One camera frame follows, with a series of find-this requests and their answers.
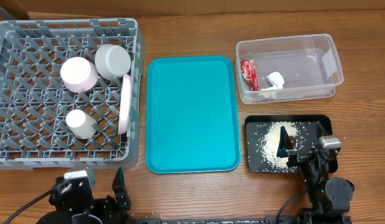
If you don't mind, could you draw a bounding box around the brown food scrap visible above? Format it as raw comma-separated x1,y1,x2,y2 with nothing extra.
289,136,297,148

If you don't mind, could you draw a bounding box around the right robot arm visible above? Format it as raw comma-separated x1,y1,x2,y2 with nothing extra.
275,122,355,223

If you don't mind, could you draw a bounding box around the clear plastic bin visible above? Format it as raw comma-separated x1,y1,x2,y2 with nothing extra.
235,34,344,105

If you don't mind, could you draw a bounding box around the teal plastic tray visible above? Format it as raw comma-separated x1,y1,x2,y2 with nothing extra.
146,56,241,174

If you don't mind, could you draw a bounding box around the grey bowl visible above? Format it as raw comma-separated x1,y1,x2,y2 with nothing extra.
95,44,131,80

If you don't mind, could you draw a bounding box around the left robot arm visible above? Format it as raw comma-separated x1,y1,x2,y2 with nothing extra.
38,168,131,224

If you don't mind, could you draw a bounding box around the pink small plate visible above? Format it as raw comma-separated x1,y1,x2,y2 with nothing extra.
60,57,99,93

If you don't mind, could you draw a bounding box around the white tissue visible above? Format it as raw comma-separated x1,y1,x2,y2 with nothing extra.
259,72,285,98

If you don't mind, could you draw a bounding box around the large white plate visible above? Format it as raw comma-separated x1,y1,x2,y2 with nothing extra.
118,74,132,134

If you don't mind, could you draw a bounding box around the red snack wrapper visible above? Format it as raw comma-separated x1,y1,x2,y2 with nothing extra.
241,59,259,91

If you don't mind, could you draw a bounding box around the grey plastic dish rack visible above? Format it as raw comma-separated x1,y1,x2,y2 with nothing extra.
0,18,144,170

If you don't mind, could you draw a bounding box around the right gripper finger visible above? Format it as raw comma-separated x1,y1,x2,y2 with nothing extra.
316,121,327,138
277,126,292,158

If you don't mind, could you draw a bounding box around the white rice pile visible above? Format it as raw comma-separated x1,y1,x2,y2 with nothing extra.
245,121,318,173

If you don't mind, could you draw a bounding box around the black plastic tray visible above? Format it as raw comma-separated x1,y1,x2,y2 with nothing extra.
244,114,332,173

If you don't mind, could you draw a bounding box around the white cup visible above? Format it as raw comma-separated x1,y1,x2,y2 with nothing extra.
65,110,96,139

